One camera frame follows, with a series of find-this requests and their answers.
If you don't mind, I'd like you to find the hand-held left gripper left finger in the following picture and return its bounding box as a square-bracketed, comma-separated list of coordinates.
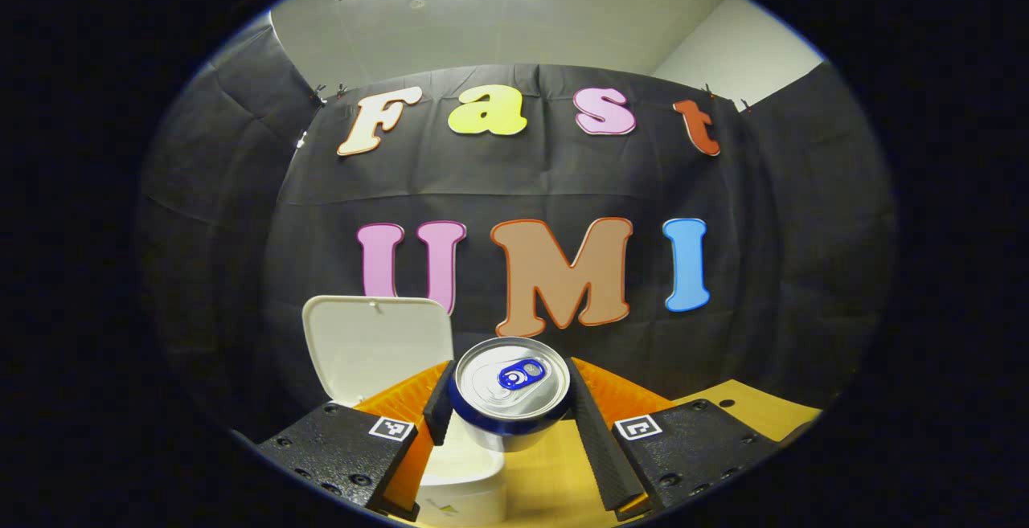
[256, 360, 457, 524]

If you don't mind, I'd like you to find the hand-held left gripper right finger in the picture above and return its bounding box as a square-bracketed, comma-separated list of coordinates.
[565, 356, 781, 524]

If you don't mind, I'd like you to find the silver blue pop can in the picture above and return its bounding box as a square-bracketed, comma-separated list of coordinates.
[447, 337, 574, 453]

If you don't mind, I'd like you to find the white desktop garbage bin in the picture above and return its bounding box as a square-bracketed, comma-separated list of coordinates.
[301, 295, 509, 526]

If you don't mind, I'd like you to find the wooden desktop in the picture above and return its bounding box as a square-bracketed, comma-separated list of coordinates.
[414, 379, 824, 528]

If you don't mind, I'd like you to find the black backdrop cloth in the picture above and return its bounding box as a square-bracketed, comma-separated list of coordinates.
[137, 14, 897, 440]

